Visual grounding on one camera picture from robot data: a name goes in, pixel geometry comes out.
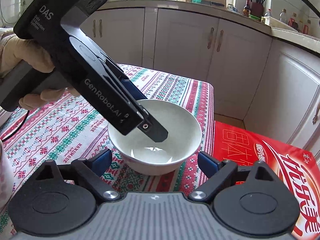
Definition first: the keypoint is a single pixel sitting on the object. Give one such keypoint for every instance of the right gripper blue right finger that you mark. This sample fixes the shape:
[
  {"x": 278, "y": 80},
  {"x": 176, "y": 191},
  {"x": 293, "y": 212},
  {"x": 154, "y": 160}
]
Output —
[{"x": 208, "y": 164}]

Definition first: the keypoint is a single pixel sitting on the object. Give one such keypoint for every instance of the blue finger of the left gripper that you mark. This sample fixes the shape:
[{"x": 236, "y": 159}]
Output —
[
  {"x": 154, "y": 130},
  {"x": 132, "y": 89}
]

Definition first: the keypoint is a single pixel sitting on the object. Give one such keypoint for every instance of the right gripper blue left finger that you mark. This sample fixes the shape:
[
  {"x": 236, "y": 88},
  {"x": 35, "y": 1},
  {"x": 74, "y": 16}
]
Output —
[{"x": 100, "y": 163}]

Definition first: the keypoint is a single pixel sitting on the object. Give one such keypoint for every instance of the white kitchen cabinets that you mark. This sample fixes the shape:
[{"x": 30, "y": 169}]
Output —
[{"x": 266, "y": 77}]

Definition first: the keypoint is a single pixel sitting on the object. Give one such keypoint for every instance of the left hand cream glove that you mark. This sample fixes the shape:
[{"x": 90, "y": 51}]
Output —
[{"x": 14, "y": 50}]

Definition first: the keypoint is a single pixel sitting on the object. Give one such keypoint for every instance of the red gift box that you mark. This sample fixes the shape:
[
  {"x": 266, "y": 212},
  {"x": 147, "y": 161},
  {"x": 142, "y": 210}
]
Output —
[{"x": 296, "y": 168}]

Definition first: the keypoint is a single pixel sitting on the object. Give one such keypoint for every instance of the patterned red green tablecloth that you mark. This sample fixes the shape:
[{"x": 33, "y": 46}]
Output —
[{"x": 71, "y": 128}]

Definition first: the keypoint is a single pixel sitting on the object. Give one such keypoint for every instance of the soy sauce bottle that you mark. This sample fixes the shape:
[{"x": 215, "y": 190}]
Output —
[{"x": 247, "y": 8}]

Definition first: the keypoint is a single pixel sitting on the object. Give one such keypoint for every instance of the knife block with knives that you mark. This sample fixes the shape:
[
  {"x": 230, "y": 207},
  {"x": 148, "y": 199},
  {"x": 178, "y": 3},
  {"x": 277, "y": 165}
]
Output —
[{"x": 257, "y": 7}]

